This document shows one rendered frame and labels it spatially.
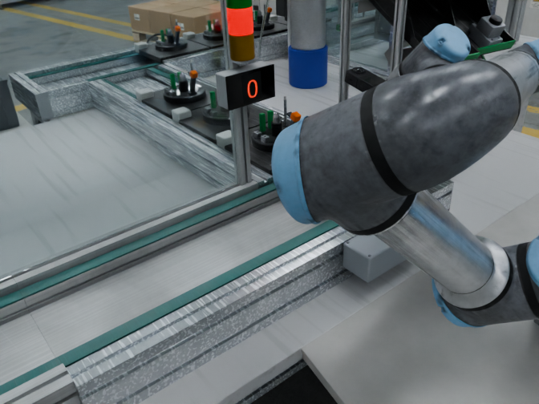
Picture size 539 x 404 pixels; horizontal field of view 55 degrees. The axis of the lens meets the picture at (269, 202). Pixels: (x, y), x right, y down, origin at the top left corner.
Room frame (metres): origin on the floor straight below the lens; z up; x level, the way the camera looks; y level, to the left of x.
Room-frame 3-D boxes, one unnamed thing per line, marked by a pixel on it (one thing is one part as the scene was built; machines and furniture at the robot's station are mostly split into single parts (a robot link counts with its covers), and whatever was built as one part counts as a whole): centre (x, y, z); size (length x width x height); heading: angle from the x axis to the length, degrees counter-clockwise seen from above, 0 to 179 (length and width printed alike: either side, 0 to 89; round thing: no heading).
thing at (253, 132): (1.29, -0.03, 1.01); 0.24 x 0.24 x 0.13; 37
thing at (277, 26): (2.61, 0.01, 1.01); 0.24 x 0.24 x 0.13; 37
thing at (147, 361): (0.79, -0.05, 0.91); 0.89 x 0.06 x 0.11; 127
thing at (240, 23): (1.06, 0.04, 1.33); 0.05 x 0.05 x 0.05
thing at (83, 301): (0.92, 0.07, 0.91); 0.84 x 0.28 x 0.10; 127
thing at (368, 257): (0.86, -0.24, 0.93); 0.21 x 0.07 x 0.06; 127
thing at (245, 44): (1.06, 0.04, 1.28); 0.05 x 0.05 x 0.05
